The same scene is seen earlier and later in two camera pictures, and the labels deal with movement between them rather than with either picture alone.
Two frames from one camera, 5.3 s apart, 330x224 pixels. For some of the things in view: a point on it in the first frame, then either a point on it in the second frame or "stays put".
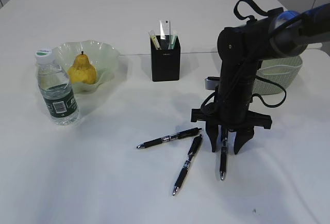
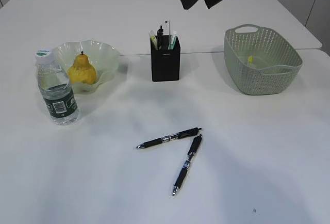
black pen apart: x=223 y=159 to x=160 y=31
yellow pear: x=82 y=71 stays put
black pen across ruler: x=176 y=136 stays put
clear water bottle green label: x=57 y=89 stays put
